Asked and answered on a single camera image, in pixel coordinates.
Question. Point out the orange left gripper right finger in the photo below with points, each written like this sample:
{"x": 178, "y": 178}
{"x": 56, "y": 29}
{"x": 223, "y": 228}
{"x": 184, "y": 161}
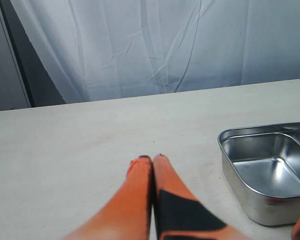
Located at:
{"x": 179, "y": 215}

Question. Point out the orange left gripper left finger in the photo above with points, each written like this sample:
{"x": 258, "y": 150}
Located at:
{"x": 127, "y": 215}

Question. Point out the stainless steel lunch box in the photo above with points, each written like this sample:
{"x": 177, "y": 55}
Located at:
{"x": 262, "y": 166}

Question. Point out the dark stand pole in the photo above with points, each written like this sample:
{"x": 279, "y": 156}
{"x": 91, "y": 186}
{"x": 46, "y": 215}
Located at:
{"x": 39, "y": 87}

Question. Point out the grey wrinkled backdrop curtain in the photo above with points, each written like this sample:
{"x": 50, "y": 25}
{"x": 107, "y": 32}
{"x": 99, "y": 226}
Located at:
{"x": 109, "y": 49}

